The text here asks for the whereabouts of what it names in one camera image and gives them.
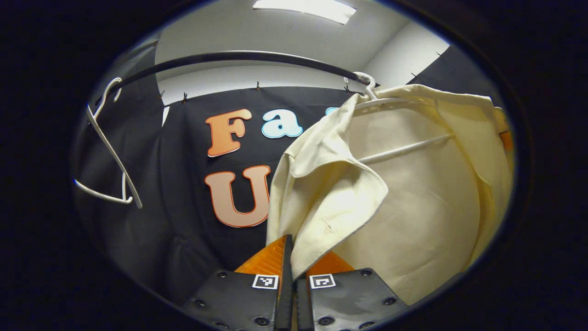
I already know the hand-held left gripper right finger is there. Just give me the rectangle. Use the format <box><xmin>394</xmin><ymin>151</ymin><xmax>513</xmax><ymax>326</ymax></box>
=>
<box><xmin>294</xmin><ymin>251</ymin><xmax>409</xmax><ymax>331</ymax></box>

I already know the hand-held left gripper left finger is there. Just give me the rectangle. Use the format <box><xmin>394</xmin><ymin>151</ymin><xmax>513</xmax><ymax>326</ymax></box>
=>
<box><xmin>183</xmin><ymin>234</ymin><xmax>294</xmax><ymax>331</ymax></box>

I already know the cream button shirt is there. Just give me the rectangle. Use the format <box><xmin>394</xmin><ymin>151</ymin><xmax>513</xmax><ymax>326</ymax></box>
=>
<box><xmin>266</xmin><ymin>84</ymin><xmax>514</xmax><ymax>306</ymax></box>

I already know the white hanger with bar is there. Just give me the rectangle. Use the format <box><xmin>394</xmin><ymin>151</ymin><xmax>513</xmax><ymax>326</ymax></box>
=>
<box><xmin>73</xmin><ymin>77</ymin><xmax>143</xmax><ymax>209</ymax></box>
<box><xmin>351</xmin><ymin>72</ymin><xmax>455</xmax><ymax>164</ymax></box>

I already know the black backdrop cloth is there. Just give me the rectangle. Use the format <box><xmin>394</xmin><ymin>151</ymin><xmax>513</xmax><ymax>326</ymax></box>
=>
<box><xmin>73</xmin><ymin>39</ymin><xmax>503</xmax><ymax>304</ymax></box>

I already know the ceiling light panel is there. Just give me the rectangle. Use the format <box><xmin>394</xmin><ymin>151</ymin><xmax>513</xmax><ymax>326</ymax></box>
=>
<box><xmin>253</xmin><ymin>0</ymin><xmax>356</xmax><ymax>24</ymax></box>

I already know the black clothes rail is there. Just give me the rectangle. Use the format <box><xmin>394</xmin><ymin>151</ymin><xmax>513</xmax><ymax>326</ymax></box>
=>
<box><xmin>94</xmin><ymin>50</ymin><xmax>382</xmax><ymax>107</ymax></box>

